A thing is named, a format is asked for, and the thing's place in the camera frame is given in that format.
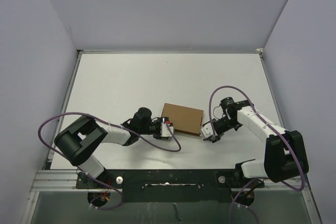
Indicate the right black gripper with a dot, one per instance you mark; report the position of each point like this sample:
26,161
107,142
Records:
218,135

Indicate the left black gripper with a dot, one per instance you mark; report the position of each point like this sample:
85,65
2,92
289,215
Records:
159,121

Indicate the brown cardboard box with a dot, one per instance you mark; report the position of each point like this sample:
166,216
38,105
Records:
185,120

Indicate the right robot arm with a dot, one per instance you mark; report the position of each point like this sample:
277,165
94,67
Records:
285,155

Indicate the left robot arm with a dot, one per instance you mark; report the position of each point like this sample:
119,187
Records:
80,139

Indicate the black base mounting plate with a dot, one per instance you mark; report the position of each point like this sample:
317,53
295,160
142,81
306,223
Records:
169,185

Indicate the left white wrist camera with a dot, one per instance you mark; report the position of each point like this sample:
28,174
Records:
167,129

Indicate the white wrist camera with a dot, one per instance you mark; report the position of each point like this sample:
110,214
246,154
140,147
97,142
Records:
167,129
207,132

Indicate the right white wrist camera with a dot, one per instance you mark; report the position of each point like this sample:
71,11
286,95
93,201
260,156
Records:
207,132

